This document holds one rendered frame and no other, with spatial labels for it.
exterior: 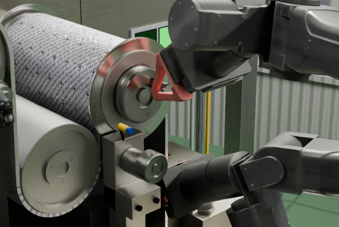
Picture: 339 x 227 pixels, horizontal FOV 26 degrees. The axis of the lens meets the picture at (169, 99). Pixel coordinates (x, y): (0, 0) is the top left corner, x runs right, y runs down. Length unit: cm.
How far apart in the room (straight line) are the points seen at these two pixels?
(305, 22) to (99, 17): 69
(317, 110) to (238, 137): 161
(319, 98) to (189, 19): 279
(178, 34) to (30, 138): 25
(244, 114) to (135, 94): 102
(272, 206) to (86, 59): 31
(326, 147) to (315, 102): 265
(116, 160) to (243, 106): 103
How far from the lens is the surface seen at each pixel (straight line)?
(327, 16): 71
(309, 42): 69
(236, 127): 197
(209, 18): 75
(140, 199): 96
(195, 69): 87
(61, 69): 100
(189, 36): 77
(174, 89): 88
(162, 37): 144
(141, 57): 97
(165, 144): 105
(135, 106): 96
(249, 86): 194
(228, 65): 86
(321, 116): 356
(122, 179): 97
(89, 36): 101
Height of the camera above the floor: 159
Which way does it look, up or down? 21 degrees down
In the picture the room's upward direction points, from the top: straight up
